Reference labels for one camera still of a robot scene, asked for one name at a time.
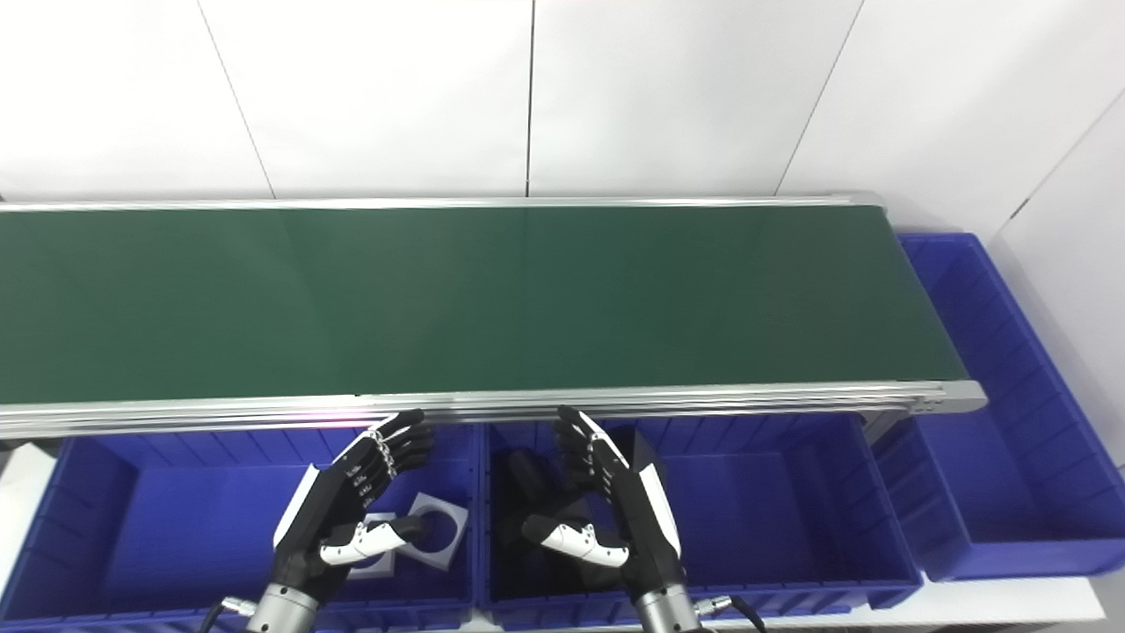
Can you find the black part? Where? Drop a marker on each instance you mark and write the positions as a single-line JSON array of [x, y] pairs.
[[527, 492]]

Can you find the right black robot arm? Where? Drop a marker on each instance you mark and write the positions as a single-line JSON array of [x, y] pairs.
[[668, 613]]

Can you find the green conveyor belt aluminium frame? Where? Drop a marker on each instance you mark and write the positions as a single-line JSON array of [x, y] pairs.
[[483, 299]]

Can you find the blue bin with black parts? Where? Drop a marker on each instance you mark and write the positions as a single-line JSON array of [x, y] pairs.
[[773, 510]]

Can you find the large empty blue bin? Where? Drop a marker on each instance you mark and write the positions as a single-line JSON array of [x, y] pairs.
[[1002, 457]]

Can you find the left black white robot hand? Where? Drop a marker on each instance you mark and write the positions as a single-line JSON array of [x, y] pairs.
[[325, 519]]

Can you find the white square part with hole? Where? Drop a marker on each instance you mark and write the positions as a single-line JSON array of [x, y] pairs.
[[453, 520], [376, 569]]

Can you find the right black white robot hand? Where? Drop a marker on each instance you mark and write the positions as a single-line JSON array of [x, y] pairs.
[[646, 527]]

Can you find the aluminium conveyor leg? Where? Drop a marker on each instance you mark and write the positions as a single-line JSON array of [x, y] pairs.
[[881, 426]]

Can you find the blue bin with white parts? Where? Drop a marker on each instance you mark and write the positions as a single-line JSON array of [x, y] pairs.
[[176, 527]]

